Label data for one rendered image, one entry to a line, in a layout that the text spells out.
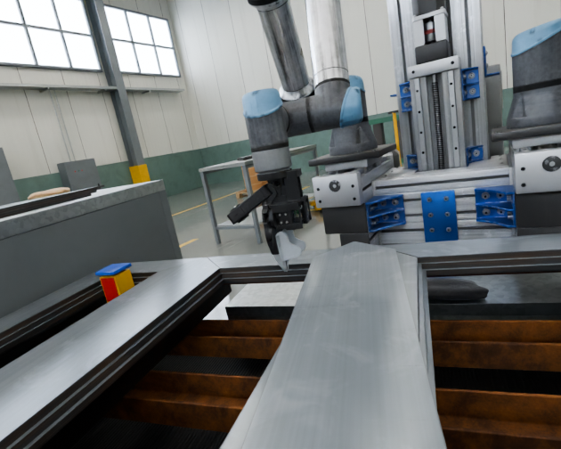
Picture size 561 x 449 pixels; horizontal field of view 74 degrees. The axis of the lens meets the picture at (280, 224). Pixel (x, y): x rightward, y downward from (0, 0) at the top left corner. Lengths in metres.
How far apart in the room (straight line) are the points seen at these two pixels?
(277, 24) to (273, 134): 0.42
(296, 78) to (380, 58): 9.69
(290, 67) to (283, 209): 0.51
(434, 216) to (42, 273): 1.06
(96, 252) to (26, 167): 8.99
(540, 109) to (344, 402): 0.87
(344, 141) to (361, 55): 9.82
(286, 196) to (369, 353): 0.36
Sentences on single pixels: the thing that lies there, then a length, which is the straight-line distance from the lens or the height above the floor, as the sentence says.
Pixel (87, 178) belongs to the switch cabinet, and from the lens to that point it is 10.48.
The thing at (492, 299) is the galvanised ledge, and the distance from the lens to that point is 0.99.
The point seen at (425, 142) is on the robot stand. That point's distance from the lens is 1.23.
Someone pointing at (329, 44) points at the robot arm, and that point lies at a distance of 0.85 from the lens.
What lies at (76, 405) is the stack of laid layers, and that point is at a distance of 0.62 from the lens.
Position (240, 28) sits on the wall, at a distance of 12.72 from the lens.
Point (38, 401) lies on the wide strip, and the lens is 0.62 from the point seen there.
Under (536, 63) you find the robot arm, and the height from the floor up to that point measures 1.18.
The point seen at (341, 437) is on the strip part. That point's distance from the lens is 0.39.
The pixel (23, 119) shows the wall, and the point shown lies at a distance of 10.41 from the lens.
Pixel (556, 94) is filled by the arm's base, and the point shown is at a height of 1.10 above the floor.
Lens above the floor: 1.12
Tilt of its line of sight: 13 degrees down
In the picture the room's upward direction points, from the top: 11 degrees counter-clockwise
